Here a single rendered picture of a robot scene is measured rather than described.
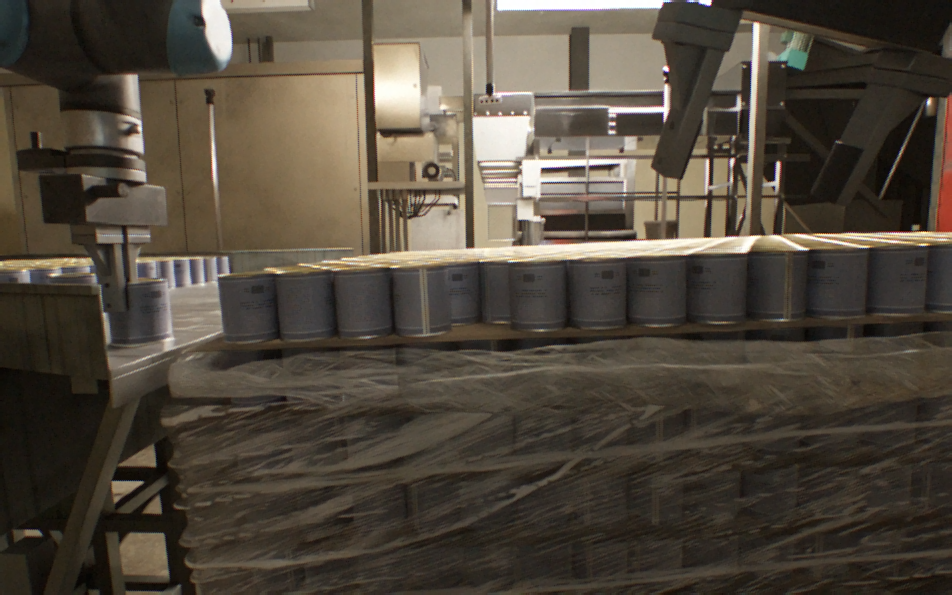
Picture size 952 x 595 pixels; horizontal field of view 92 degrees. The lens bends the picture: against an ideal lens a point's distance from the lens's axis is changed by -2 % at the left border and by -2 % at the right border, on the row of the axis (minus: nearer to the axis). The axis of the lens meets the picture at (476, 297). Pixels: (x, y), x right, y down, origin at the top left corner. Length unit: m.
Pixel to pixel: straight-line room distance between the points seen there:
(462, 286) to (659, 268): 0.23
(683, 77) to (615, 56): 9.30
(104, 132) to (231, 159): 3.02
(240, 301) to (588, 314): 0.39
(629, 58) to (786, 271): 9.16
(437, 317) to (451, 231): 2.99
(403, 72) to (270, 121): 1.00
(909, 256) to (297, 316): 0.68
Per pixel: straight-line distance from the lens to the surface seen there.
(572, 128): 3.73
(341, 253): 2.04
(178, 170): 3.86
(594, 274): 0.54
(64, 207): 0.65
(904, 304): 0.70
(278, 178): 3.52
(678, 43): 0.34
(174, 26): 0.53
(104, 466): 0.77
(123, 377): 0.60
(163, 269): 1.53
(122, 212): 0.68
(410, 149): 3.14
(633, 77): 9.62
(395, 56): 3.19
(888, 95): 0.43
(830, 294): 0.65
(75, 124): 0.68
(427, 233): 3.53
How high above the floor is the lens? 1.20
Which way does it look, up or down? 7 degrees down
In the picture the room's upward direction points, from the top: 1 degrees counter-clockwise
